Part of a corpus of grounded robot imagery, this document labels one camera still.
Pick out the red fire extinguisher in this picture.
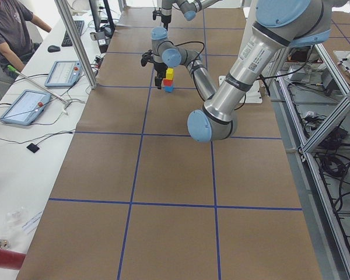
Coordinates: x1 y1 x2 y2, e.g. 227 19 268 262
0 248 26 270

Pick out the brown paper table mat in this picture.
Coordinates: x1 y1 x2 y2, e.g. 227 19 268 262
18 8 321 279

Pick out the far teach pendant tablet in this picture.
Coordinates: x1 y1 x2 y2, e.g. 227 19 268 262
44 61 82 88

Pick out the black computer mouse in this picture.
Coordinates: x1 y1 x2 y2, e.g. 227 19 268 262
47 45 61 53

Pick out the white camera pole base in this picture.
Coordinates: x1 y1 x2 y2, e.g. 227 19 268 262
212 73 263 107

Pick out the seated person grey shirt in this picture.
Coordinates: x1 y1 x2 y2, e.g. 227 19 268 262
0 0 53 79

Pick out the black computer monitor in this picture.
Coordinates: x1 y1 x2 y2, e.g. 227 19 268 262
89 0 116 38

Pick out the red cube block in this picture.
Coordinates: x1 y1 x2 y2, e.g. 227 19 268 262
163 79 173 87

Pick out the green tipped metal rod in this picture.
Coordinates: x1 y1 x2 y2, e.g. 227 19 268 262
6 65 85 109

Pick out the aluminium frame post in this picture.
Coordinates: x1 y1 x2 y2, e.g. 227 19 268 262
55 0 97 89

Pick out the small black square pad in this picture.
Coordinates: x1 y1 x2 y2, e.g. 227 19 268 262
26 143 40 153

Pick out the black keyboard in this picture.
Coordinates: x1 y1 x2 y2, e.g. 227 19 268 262
61 19 85 47

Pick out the blue cube block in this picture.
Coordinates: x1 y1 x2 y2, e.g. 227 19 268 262
164 86 174 93

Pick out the teach pendant tablet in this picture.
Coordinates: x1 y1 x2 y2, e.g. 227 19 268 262
44 61 82 88
0 90 51 126

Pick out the near teach pendant tablet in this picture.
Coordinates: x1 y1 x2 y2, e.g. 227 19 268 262
0 90 51 126

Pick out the yellow cube block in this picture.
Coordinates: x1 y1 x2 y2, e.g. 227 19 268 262
166 68 174 80

